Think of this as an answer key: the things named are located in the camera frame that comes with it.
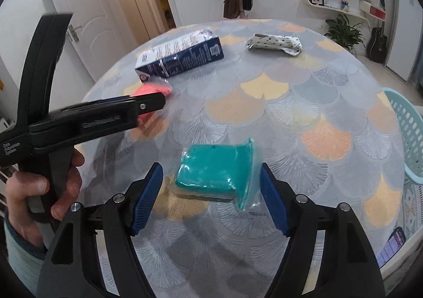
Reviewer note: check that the left hand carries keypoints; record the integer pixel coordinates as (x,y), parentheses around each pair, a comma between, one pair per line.
(23,185)

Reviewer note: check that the smartphone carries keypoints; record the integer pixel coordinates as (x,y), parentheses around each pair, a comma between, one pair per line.
(396,240)

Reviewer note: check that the black guitar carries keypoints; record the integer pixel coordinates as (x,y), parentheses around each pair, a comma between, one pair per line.
(376,49)

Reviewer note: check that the pink white tube container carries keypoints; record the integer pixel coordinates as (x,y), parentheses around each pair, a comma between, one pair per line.
(151,97)

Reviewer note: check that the white door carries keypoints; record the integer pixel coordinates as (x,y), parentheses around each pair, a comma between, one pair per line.
(99,33)

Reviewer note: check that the teal tissue pack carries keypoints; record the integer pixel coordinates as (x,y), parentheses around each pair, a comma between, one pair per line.
(221,173)

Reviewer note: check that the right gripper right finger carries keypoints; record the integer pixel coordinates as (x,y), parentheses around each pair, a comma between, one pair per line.
(348,267)

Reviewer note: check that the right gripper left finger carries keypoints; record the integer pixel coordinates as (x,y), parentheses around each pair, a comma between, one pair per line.
(72,266)

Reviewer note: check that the white lower wall shelf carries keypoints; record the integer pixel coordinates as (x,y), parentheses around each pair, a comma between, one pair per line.
(338,10)

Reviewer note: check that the light blue laundry basket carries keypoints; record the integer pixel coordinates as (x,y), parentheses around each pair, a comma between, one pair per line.
(410,124)

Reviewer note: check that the white dotted wrapper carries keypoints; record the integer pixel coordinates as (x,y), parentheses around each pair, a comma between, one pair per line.
(288,44)

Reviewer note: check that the white red wall cabinet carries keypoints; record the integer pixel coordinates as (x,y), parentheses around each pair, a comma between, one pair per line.
(372,10)

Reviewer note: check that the teal sweater forearm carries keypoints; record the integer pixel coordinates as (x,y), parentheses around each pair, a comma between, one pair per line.
(25,259)

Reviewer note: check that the green potted plant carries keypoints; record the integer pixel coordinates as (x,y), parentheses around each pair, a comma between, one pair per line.
(343,33)

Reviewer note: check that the scale pattern tablecloth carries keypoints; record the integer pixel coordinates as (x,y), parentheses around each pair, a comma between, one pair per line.
(281,94)

